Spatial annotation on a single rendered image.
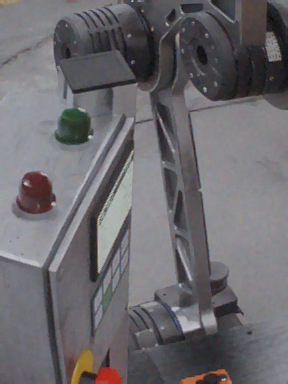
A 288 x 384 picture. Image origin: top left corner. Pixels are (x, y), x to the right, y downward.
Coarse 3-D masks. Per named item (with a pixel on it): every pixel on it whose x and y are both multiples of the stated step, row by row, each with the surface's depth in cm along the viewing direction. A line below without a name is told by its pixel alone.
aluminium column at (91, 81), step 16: (64, 64) 72; (80, 64) 72; (96, 64) 72; (112, 64) 72; (64, 80) 72; (80, 80) 70; (96, 80) 70; (112, 80) 70; (128, 80) 70; (64, 96) 73; (80, 96) 70; (96, 96) 70; (112, 96) 71; (128, 96) 71; (112, 112) 71; (128, 112) 72; (128, 304) 83; (112, 352) 87
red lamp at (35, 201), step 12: (24, 180) 62; (36, 180) 62; (48, 180) 62; (24, 192) 62; (36, 192) 62; (48, 192) 62; (24, 204) 62; (36, 204) 62; (48, 204) 63; (24, 216) 63; (36, 216) 62; (48, 216) 63
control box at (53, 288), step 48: (48, 96) 73; (0, 144) 68; (48, 144) 68; (96, 144) 69; (0, 192) 65; (96, 192) 66; (0, 240) 61; (48, 240) 61; (0, 288) 62; (48, 288) 61; (96, 288) 71; (0, 336) 65; (48, 336) 64; (96, 336) 74
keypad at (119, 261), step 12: (120, 240) 75; (120, 252) 76; (108, 264) 73; (120, 264) 76; (108, 276) 73; (120, 276) 77; (108, 288) 74; (96, 300) 71; (108, 300) 75; (96, 312) 72; (96, 324) 72
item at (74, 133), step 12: (72, 108) 68; (84, 108) 68; (60, 120) 67; (72, 120) 67; (84, 120) 67; (60, 132) 68; (72, 132) 67; (84, 132) 68; (60, 144) 68; (72, 144) 68; (84, 144) 68
